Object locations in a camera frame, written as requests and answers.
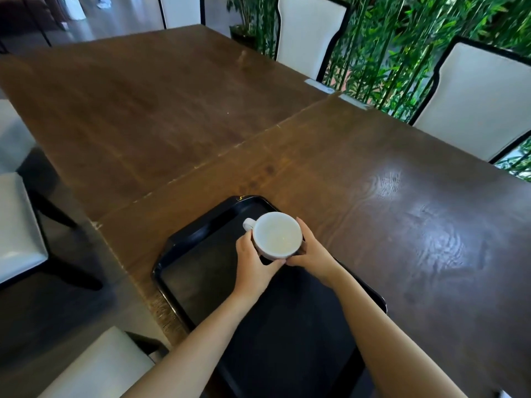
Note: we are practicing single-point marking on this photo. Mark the person's left hand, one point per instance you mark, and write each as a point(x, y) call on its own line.
point(251, 273)

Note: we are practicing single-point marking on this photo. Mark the person's right hand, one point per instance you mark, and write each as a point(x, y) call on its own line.
point(317, 261)

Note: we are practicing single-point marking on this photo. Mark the white cup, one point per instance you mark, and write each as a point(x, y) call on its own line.
point(276, 234)

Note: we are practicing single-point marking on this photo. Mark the black tray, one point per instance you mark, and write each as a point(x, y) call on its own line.
point(199, 277)

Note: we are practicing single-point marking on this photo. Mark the person's left forearm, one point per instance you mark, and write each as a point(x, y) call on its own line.
point(199, 352)

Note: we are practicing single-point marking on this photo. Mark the person's right forearm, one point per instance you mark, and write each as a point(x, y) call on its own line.
point(386, 348)

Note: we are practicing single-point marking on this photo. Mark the white black-framed chair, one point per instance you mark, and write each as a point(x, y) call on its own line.
point(180, 10)
point(477, 99)
point(309, 33)
point(16, 232)
point(103, 368)

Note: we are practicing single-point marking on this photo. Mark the green bamboo screen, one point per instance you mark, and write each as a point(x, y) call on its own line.
point(386, 49)

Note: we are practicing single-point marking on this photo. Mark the potted green plant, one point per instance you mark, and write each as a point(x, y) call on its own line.
point(244, 12)

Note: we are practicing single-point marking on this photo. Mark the dark furniture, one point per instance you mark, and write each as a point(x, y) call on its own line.
point(25, 16)

